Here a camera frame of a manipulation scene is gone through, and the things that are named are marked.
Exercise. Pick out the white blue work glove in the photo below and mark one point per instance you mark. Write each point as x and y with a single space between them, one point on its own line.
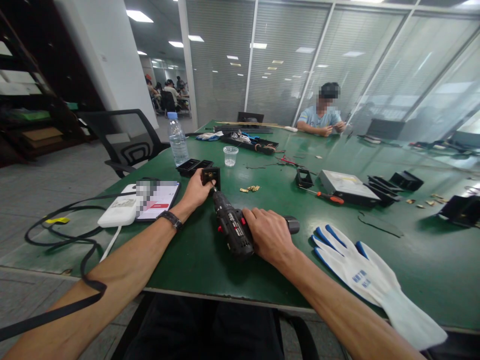
369 279

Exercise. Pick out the white power bank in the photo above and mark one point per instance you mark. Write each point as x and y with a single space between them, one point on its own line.
118 212

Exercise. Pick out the black rectangular plastic frame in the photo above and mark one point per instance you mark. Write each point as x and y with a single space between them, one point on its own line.
193 166

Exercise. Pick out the black plastic frame parts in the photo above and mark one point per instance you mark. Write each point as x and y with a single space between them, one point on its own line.
384 187

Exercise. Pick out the black plastic box part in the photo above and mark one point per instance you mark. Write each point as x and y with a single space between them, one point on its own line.
407 180

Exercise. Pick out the pile of brass clips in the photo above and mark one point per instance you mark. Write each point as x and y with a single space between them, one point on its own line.
250 188

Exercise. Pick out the smartphone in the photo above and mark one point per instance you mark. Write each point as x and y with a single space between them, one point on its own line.
159 200

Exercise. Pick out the grey metal disc drive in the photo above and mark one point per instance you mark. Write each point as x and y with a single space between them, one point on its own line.
348 186

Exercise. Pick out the person's left hand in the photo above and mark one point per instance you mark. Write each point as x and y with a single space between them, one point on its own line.
193 195

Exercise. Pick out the black square plastic housing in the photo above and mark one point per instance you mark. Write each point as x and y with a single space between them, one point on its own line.
210 177

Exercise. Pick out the small black plastic bracket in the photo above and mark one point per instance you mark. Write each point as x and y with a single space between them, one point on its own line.
303 177

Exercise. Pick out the black angled plastic part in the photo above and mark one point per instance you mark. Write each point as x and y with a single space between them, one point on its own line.
460 210

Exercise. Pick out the clear plastic cup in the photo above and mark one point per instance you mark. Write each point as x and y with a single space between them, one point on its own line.
230 155

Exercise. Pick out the clear plastic water bottle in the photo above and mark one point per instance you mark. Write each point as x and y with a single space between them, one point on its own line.
177 140

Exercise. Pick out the person's right hand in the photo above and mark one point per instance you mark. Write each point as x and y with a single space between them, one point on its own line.
272 234

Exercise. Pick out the wooden sticks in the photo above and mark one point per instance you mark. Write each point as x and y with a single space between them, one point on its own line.
247 123

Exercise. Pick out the dark wooden shelf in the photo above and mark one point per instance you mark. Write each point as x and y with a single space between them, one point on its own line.
35 86

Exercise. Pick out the black mesh office chair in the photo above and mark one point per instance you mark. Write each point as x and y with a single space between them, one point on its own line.
125 140

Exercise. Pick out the pair of white blue gloves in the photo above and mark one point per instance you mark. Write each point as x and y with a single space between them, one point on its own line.
210 135

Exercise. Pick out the black rubber strip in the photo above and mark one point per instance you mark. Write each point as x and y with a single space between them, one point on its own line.
378 223

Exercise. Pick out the scattered brass clips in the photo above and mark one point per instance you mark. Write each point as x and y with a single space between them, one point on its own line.
427 200

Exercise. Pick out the person's legs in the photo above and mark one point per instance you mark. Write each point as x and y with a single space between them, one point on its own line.
204 330

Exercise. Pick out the black long tray with parts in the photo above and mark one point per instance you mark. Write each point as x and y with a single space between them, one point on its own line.
250 141

